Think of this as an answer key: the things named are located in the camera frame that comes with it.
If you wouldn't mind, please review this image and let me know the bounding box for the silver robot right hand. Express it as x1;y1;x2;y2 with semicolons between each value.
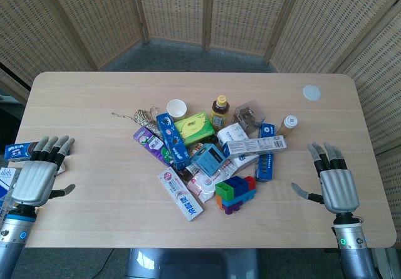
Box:
291;142;360;214

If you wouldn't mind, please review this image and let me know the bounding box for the silver robot left hand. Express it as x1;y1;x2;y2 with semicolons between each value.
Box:
11;135;76;206

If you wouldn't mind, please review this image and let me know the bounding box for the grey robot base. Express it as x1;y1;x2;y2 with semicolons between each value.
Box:
124;248;261;279

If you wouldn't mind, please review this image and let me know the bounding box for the blue box with cookie row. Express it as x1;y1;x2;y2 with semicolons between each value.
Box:
256;122;277;183

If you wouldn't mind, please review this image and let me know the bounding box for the long white toothpaste box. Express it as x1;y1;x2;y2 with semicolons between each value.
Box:
222;135;289;160

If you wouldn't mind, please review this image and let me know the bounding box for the clear plastic cube box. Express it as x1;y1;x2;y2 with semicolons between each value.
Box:
232;101;264;133

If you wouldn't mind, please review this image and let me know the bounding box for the purple toothpaste box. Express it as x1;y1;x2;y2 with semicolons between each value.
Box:
133;126;174;167

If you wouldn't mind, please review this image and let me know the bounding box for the white pink toothpaste box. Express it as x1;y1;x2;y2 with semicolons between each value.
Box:
157;166;205;223

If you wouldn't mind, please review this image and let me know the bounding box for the green tissue packet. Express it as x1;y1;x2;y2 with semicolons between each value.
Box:
174;110;216;145

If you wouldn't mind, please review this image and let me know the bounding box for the blue and white carton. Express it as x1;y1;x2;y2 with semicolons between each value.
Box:
0;167;21;202

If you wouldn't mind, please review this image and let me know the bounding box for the white cap amber bottle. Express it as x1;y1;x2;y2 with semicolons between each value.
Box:
276;114;299;137

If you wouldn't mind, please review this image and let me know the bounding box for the colourful building block toy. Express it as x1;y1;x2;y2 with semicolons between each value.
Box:
214;175;258;216

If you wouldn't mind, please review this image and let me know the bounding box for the white soft tissue pack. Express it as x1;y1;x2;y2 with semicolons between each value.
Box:
216;123;261;169

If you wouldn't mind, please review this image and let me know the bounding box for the light blue small carton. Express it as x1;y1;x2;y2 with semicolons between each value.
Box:
190;143;227;177

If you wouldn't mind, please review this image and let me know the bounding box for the pink wet wipes pack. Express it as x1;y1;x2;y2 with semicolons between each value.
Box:
185;159;235;204

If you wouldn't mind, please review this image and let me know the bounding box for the yellow cap tea bottle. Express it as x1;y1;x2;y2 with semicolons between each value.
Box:
209;95;231;132

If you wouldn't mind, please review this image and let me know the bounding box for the white paper cup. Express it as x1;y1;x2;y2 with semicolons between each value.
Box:
166;98;188;118

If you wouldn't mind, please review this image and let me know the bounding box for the woven bamboo folding screen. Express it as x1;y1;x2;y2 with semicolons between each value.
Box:
0;0;401;217

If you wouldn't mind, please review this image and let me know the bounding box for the black floor cable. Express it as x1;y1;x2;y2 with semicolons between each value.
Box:
92;248;115;275

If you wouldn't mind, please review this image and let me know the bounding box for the beige twine rope bundle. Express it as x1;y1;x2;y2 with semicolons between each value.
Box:
111;106;164;136

